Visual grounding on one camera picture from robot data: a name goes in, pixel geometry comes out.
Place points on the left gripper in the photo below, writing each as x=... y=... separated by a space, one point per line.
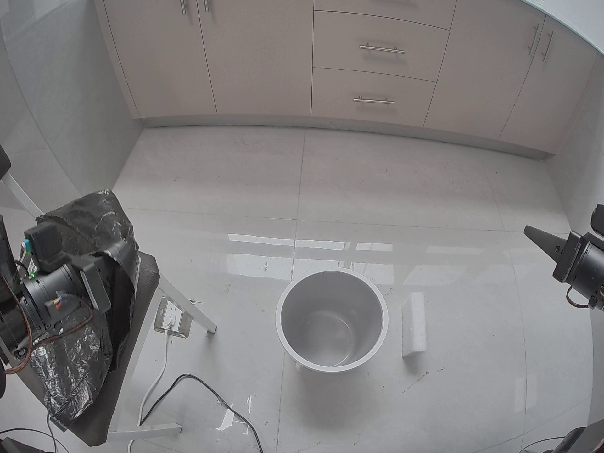
x=56 y=295

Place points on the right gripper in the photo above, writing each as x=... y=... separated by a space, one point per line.
x=578 y=262

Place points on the black plastic bag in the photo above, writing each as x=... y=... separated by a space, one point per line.
x=94 y=224

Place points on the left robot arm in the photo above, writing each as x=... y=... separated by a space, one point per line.
x=7 y=253

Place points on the white trash bin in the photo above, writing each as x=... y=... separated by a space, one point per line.
x=302 y=309

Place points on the dark grey white-legged chair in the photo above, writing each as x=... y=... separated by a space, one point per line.
x=141 y=290

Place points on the white foam block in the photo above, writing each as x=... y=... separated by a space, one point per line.
x=414 y=323

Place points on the beige cabinet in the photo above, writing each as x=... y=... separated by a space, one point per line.
x=264 y=54

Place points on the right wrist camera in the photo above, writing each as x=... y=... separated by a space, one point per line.
x=599 y=220

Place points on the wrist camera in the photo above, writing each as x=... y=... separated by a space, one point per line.
x=47 y=241
x=599 y=220

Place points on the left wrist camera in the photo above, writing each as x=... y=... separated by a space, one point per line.
x=47 y=241

